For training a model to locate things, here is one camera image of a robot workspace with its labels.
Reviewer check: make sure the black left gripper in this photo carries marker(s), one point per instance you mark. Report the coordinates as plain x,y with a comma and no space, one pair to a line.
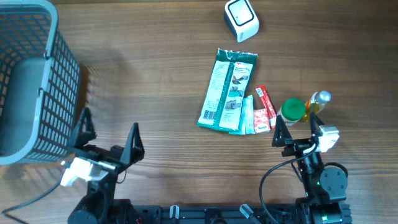
115,155

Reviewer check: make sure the white barcode scanner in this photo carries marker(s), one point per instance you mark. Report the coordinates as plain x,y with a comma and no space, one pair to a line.
241,19

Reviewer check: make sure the green glove package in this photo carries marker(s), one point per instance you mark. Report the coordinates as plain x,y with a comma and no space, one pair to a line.
222,107

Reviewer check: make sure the light green sachet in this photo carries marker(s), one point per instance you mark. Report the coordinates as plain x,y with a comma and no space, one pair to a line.
246,122

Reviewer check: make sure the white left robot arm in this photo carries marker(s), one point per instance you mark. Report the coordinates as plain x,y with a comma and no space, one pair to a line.
99,204

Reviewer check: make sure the green lid jar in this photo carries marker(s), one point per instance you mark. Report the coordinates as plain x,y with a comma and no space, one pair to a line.
292,111

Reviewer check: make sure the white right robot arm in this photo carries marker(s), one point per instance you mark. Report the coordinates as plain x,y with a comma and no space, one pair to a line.
324,183

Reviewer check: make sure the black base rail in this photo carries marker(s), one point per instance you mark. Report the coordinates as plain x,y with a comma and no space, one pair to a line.
282,213

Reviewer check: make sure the yellow oil bottle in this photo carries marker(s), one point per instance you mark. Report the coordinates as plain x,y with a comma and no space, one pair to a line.
316,104

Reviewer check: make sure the grey plastic basket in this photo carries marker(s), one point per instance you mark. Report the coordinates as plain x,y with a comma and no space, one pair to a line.
40,83

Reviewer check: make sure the red sachet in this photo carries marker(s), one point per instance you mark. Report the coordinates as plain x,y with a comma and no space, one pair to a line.
266,101

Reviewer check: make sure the orange tissue pack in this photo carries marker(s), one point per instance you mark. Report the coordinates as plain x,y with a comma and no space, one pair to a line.
261,121

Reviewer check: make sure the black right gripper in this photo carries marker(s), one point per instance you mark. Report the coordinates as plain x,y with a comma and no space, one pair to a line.
282,136

